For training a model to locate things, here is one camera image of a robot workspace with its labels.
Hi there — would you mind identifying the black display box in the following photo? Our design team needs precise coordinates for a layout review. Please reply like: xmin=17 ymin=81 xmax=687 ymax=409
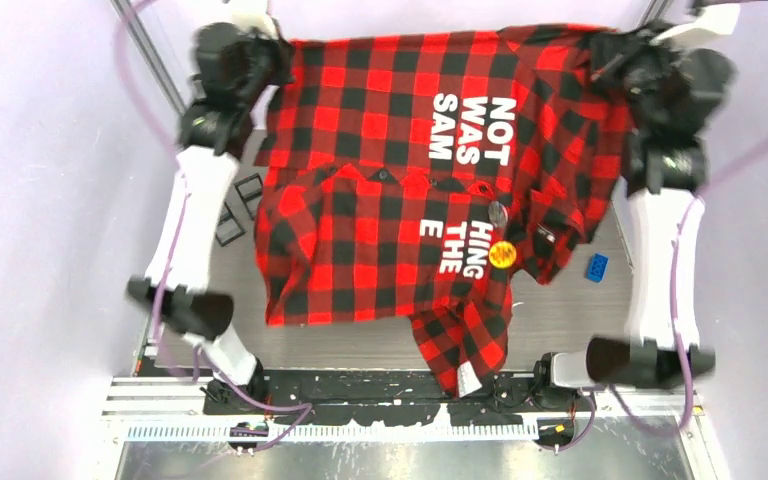
xmin=233 ymin=173 xmax=264 ymax=220
xmin=214 ymin=202 xmax=247 ymax=247

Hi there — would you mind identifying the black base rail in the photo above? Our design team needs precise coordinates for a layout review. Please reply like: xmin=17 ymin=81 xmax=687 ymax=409
xmin=201 ymin=368 xmax=597 ymax=429

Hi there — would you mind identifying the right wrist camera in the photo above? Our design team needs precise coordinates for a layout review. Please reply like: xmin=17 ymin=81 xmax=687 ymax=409
xmin=650 ymin=2 xmax=741 ymax=50

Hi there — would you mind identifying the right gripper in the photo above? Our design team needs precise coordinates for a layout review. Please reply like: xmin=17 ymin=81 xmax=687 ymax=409
xmin=590 ymin=18 xmax=689 ymax=131

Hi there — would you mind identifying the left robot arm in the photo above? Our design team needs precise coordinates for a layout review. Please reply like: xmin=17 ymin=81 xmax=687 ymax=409
xmin=127 ymin=1 xmax=293 ymax=414

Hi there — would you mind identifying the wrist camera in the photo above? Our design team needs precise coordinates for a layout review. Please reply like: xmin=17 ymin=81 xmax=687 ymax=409
xmin=650 ymin=2 xmax=741 ymax=50
xmin=225 ymin=0 xmax=279 ymax=38

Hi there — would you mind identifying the silver round brooch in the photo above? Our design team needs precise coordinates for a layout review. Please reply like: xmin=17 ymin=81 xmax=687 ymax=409
xmin=488 ymin=200 xmax=509 ymax=231

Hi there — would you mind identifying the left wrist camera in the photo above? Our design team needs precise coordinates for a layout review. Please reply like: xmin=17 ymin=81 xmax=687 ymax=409
xmin=225 ymin=0 xmax=279 ymax=38

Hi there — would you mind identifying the red black plaid shirt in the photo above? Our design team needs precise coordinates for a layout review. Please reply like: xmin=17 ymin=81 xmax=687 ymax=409
xmin=255 ymin=24 xmax=632 ymax=397

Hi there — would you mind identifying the blue lego brick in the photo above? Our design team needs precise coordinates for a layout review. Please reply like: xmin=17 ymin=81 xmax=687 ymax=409
xmin=585 ymin=253 xmax=609 ymax=283

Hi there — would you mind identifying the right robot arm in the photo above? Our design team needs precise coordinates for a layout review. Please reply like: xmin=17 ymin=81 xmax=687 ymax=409
xmin=530 ymin=4 xmax=739 ymax=411

